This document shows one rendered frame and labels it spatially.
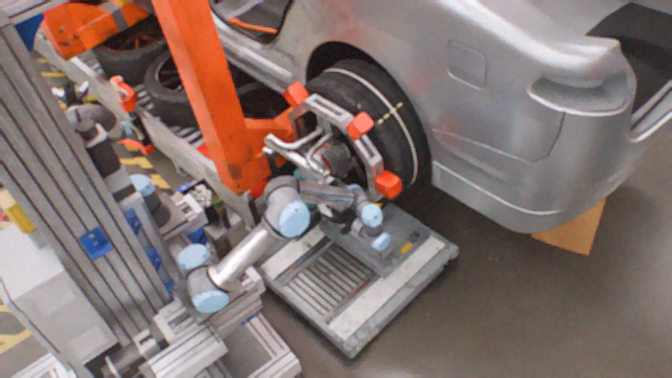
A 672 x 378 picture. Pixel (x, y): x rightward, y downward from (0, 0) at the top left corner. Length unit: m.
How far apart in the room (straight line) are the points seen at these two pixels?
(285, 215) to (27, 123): 0.82
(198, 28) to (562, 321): 2.18
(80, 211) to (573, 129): 1.63
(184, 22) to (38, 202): 0.93
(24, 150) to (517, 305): 2.36
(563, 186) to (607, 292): 1.18
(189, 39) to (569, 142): 1.50
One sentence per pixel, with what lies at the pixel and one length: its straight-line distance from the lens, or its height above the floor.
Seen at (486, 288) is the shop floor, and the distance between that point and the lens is 3.37.
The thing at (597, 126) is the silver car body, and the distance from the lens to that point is 2.21.
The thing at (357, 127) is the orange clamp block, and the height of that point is 1.14.
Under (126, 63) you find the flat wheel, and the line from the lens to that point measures 4.55.
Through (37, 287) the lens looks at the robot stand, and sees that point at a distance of 2.29.
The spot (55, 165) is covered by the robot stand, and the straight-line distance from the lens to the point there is 2.08.
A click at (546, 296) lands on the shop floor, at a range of 3.38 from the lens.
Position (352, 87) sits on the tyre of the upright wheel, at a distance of 2.65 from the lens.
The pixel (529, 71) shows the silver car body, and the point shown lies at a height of 1.55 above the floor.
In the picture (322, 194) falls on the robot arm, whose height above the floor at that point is 1.10.
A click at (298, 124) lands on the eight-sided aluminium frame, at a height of 0.89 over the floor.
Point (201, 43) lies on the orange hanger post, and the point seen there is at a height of 1.41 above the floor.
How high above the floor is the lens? 2.81
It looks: 47 degrees down
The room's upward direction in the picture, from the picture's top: 10 degrees counter-clockwise
